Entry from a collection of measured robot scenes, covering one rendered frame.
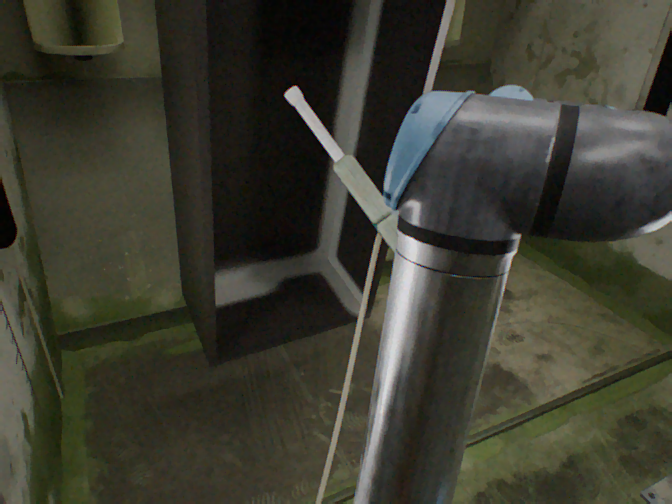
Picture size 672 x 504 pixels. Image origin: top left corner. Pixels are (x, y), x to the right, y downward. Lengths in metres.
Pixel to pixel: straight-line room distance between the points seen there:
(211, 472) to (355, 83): 1.40
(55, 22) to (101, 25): 0.15
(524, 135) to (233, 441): 1.71
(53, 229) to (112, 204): 0.26
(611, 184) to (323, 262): 1.65
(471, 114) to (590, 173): 0.10
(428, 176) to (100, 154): 2.18
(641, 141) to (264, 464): 1.66
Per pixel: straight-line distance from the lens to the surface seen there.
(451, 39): 2.78
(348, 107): 1.66
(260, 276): 1.91
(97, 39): 2.23
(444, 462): 0.55
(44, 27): 2.25
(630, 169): 0.44
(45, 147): 2.53
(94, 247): 2.43
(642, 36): 2.87
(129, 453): 2.02
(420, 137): 0.43
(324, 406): 2.06
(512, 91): 1.01
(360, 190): 1.01
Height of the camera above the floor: 1.56
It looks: 30 degrees down
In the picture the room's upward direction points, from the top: 3 degrees clockwise
